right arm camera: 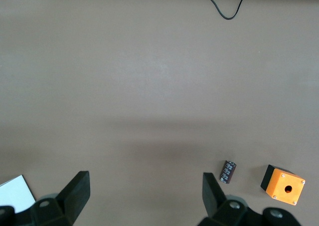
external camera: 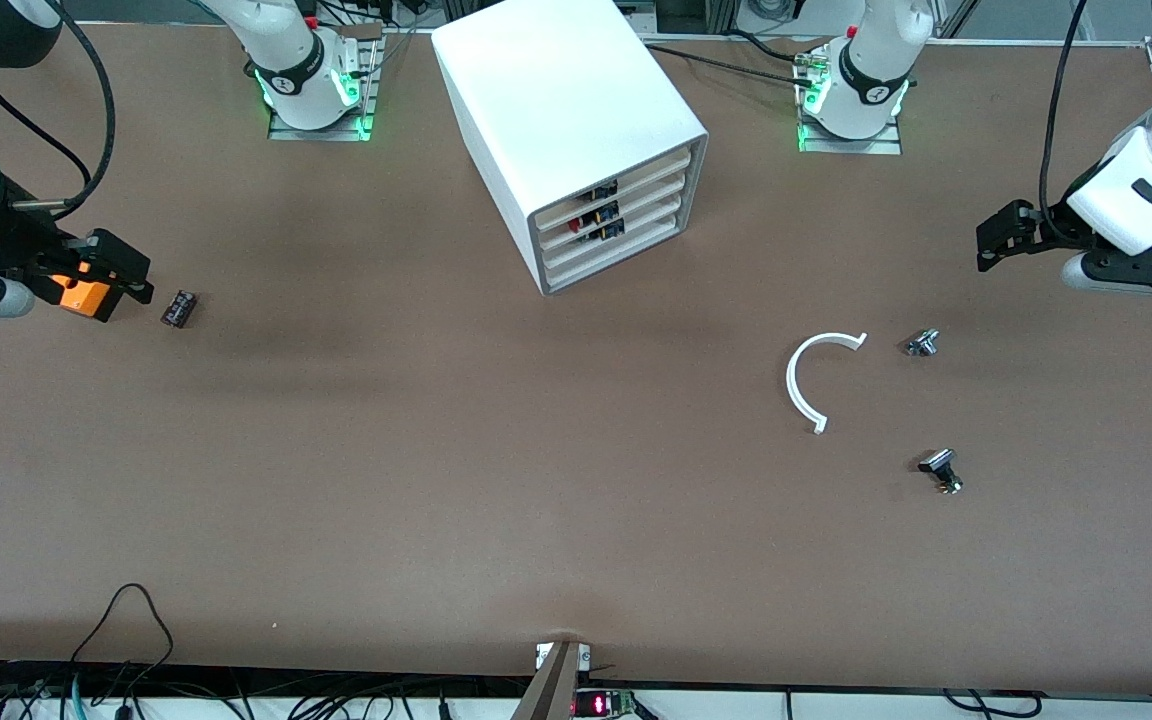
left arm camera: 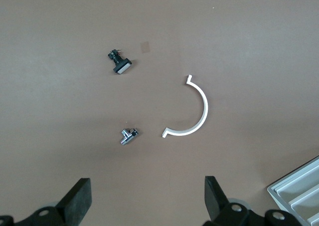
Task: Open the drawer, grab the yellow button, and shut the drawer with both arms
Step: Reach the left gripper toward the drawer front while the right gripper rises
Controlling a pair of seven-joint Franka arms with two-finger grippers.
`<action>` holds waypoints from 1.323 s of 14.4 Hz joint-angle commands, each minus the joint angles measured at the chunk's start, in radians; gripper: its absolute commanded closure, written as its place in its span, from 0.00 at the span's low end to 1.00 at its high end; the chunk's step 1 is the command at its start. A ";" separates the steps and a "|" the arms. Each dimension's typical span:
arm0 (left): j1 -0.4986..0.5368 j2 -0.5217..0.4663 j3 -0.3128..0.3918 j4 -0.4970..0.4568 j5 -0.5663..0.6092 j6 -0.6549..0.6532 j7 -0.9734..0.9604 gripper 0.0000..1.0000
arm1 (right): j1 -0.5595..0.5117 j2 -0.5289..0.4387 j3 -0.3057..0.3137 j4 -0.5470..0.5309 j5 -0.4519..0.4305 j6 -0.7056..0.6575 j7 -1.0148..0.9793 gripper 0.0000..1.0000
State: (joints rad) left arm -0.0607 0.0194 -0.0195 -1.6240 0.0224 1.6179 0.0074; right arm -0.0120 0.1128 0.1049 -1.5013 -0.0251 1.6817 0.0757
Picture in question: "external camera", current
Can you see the green push button switch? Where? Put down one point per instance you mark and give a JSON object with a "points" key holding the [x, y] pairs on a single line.
{"points": [[608, 231]]}

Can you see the white drawer cabinet housing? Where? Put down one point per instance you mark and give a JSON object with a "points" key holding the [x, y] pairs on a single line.
{"points": [[556, 90]]}

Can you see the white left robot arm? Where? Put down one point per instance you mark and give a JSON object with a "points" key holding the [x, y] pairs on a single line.
{"points": [[871, 60]]}

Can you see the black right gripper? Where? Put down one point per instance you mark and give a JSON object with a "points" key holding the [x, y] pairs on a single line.
{"points": [[8, 238]]}

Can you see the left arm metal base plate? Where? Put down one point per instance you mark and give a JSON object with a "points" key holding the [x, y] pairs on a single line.
{"points": [[886, 145]]}

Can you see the black-capped push button switch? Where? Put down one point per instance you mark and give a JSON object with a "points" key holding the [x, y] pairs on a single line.
{"points": [[598, 216]]}

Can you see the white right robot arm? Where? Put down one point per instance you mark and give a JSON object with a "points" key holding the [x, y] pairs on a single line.
{"points": [[286, 40]]}

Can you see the orange button enclosure box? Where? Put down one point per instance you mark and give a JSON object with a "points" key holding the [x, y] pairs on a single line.
{"points": [[84, 295]]}

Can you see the small black contact block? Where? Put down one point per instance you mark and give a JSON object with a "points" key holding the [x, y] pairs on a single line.
{"points": [[178, 307]]}

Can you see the grey camera mount bar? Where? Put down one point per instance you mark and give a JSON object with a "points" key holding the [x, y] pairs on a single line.
{"points": [[551, 685]]}

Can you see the device with red display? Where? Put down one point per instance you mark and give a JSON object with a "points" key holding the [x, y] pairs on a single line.
{"points": [[601, 704]]}

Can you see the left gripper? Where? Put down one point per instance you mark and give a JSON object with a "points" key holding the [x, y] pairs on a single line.
{"points": [[1048, 233]]}

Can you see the small silver metal part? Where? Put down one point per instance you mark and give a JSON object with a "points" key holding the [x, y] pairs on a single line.
{"points": [[923, 343]]}

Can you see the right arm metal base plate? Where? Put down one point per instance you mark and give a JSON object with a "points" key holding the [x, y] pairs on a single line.
{"points": [[368, 90]]}

